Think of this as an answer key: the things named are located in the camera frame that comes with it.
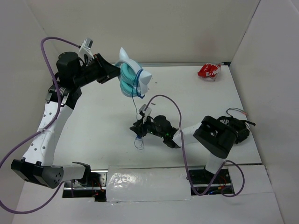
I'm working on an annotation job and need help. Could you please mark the blue headphone cable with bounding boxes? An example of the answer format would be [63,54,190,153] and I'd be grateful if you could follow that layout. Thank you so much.
[130,69,145,150]

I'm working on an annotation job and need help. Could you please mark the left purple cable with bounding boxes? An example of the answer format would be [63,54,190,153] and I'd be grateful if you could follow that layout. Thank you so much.
[0,36,82,214]

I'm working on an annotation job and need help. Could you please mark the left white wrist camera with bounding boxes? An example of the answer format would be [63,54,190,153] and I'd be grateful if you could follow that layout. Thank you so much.
[78,38,93,55]

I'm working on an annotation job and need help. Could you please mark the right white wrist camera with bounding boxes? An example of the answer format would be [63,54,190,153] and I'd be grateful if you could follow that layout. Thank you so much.
[139,104,152,124]

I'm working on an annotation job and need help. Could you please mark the teal white cat-ear headphones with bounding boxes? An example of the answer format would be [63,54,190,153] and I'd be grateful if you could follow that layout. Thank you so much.
[115,47,152,98]

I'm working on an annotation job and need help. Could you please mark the purple cable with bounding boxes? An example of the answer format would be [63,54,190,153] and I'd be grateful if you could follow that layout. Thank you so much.
[147,94,245,198]
[0,36,82,214]

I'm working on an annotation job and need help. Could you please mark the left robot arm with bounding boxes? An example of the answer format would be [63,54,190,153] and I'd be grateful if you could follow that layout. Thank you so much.
[11,52,121,189]

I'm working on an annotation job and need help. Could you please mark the red crumpled wrapper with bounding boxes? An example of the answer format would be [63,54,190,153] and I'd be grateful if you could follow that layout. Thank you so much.
[198,63,221,81]

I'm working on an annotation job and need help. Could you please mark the white taped front panel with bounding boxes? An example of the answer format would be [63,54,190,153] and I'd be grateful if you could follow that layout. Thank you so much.
[106,168,192,203]

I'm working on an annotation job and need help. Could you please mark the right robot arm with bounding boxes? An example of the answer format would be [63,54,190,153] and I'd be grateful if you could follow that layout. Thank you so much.
[130,115,238,183]

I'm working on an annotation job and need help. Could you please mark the aluminium frame rail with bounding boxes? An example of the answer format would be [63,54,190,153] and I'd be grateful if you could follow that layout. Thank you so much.
[105,61,231,69]

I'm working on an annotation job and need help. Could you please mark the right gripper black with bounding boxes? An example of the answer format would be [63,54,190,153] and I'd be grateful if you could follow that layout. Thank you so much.
[130,114,166,138]

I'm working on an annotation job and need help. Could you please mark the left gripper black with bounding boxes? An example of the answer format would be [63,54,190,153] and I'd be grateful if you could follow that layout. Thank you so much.
[73,53,124,88]

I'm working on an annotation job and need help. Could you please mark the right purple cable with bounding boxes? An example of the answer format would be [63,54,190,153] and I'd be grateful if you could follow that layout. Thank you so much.
[147,94,245,198]

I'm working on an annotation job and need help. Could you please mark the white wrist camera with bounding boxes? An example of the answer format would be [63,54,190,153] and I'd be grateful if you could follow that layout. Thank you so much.
[78,38,93,55]
[139,104,152,124]

